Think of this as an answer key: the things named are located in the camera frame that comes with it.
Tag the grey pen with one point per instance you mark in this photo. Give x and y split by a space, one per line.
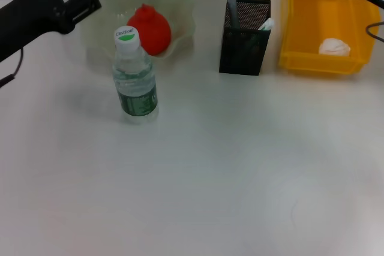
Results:
232 7

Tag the black mesh pen holder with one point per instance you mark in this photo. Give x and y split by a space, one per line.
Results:
244 49

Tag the yellow plastic storage bin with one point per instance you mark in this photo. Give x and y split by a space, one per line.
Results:
318 22

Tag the clear green label water bottle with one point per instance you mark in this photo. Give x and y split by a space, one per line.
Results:
136 88

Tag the translucent wavy fruit plate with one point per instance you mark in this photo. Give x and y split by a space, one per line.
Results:
180 7

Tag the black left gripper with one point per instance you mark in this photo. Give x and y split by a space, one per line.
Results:
27 19

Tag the mint green pen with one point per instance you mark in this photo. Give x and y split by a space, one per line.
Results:
266 24

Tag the white paper ball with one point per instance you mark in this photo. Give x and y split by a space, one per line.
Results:
334 47

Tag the red orange fruit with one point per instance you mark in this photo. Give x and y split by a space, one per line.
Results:
153 31

